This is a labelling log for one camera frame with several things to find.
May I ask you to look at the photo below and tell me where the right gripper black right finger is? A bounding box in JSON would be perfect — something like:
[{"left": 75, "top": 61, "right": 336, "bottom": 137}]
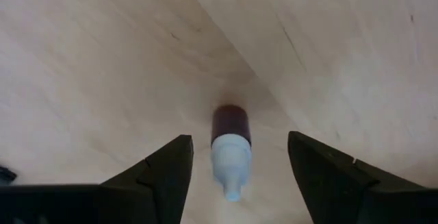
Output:
[{"left": 287, "top": 130, "right": 425, "bottom": 224}]

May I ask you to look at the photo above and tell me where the small dark red dropper bottle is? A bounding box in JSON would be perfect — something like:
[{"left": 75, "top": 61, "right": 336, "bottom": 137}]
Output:
[{"left": 209, "top": 104, "right": 253, "bottom": 203}]

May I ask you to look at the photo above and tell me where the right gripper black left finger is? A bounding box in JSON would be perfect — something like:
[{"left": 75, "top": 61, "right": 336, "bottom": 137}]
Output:
[{"left": 99, "top": 134, "right": 194, "bottom": 224}]

